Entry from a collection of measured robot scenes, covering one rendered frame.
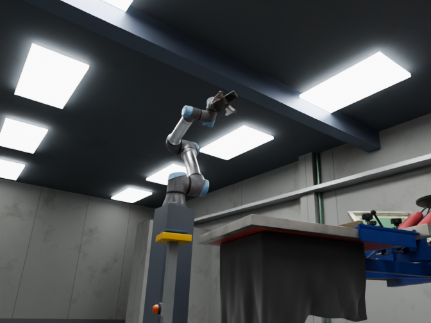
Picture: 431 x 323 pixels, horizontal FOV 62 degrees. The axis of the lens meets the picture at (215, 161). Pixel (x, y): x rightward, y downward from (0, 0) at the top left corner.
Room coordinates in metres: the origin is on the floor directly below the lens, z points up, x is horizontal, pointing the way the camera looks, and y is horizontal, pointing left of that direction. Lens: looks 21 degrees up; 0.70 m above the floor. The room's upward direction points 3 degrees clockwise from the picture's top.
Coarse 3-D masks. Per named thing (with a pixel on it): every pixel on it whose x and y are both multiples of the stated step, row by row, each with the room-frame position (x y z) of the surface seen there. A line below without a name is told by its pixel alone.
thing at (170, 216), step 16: (160, 208) 2.08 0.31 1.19; (176, 208) 2.03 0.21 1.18; (160, 224) 2.06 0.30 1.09; (176, 224) 2.03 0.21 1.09; (192, 224) 2.09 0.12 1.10; (192, 240) 2.10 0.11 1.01; (160, 256) 2.03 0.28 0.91; (160, 272) 2.01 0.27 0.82; (176, 272) 2.05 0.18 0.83; (160, 288) 2.00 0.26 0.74; (176, 288) 2.05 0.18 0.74; (144, 304) 2.14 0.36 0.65; (176, 304) 2.06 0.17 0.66; (144, 320) 2.12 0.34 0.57; (176, 320) 2.06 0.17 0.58
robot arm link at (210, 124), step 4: (204, 112) 1.98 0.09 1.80; (208, 112) 2.00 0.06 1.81; (212, 112) 1.99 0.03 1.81; (216, 112) 2.01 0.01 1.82; (204, 116) 1.99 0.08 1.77; (208, 116) 2.00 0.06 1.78; (212, 116) 2.01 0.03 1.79; (200, 120) 2.02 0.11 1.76; (204, 120) 2.02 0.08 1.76; (208, 120) 2.02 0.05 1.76; (212, 120) 2.02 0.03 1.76; (204, 124) 2.04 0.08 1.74; (208, 124) 2.03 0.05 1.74; (212, 124) 2.04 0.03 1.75
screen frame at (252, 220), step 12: (252, 216) 1.26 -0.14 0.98; (264, 216) 1.28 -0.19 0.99; (228, 228) 1.45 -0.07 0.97; (240, 228) 1.35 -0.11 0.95; (276, 228) 1.31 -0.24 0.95; (288, 228) 1.31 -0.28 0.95; (300, 228) 1.33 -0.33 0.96; (312, 228) 1.35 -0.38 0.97; (324, 228) 1.37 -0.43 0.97; (336, 228) 1.39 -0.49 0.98; (348, 228) 1.41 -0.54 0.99; (204, 240) 1.72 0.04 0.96; (216, 240) 1.67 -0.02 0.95
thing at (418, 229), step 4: (424, 224) 1.52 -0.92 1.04; (428, 224) 1.51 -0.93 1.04; (404, 228) 1.61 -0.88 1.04; (408, 228) 1.60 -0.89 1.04; (412, 228) 1.57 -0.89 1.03; (416, 228) 1.56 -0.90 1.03; (420, 228) 1.54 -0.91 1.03; (424, 228) 1.52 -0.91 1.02; (428, 228) 1.51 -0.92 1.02; (416, 232) 1.56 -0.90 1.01; (420, 232) 1.54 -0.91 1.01; (424, 232) 1.52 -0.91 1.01; (428, 232) 1.50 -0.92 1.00; (416, 236) 1.56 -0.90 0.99; (420, 236) 1.55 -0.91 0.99; (424, 236) 1.54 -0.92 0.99; (428, 236) 1.54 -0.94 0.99
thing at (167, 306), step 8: (160, 240) 1.56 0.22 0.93; (168, 240) 1.55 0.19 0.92; (176, 240) 1.54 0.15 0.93; (184, 240) 1.54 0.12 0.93; (168, 248) 1.57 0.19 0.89; (176, 248) 1.57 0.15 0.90; (168, 256) 1.56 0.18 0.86; (176, 256) 1.57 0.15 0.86; (168, 264) 1.56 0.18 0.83; (176, 264) 1.57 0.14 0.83; (168, 272) 1.56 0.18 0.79; (168, 280) 1.56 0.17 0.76; (168, 288) 1.56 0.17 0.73; (168, 296) 1.56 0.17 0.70; (168, 304) 1.56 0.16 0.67; (160, 312) 1.55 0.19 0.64; (168, 312) 1.56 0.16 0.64; (160, 320) 1.59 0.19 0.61; (168, 320) 1.57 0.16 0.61
